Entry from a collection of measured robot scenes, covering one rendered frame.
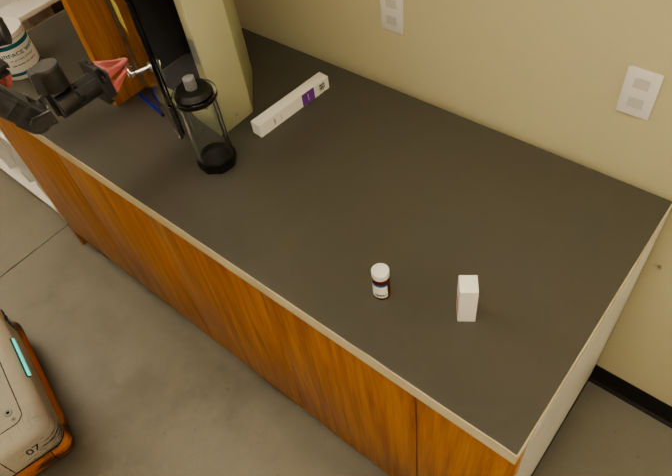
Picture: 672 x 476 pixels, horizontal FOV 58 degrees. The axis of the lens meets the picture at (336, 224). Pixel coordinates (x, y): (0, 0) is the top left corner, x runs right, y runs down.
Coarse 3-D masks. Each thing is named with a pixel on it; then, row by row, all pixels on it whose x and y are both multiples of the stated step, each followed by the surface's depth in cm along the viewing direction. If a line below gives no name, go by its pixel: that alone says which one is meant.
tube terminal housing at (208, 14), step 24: (192, 0) 137; (216, 0) 142; (192, 24) 140; (216, 24) 145; (240, 24) 170; (216, 48) 149; (240, 48) 163; (216, 72) 152; (240, 72) 159; (240, 96) 163; (240, 120) 167
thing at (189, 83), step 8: (184, 80) 137; (192, 80) 137; (200, 80) 141; (176, 88) 140; (184, 88) 140; (192, 88) 138; (200, 88) 139; (208, 88) 140; (176, 96) 139; (184, 96) 138; (192, 96) 138; (200, 96) 138; (208, 96) 139; (184, 104) 138; (192, 104) 138
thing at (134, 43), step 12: (120, 0) 132; (120, 12) 143; (132, 12) 129; (120, 24) 155; (132, 24) 134; (132, 36) 144; (132, 48) 157; (144, 48) 135; (144, 60) 146; (144, 72) 159; (156, 72) 141; (156, 84) 148; (156, 96) 161; (168, 108) 149; (168, 120) 163; (180, 132) 155
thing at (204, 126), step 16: (208, 80) 143; (192, 112) 140; (208, 112) 141; (192, 128) 144; (208, 128) 144; (224, 128) 149; (208, 144) 147; (224, 144) 150; (208, 160) 152; (224, 160) 153
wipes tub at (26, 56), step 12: (12, 24) 186; (12, 36) 183; (24, 36) 187; (0, 48) 183; (12, 48) 185; (24, 48) 188; (12, 60) 187; (24, 60) 189; (36, 60) 193; (12, 72) 190; (24, 72) 191
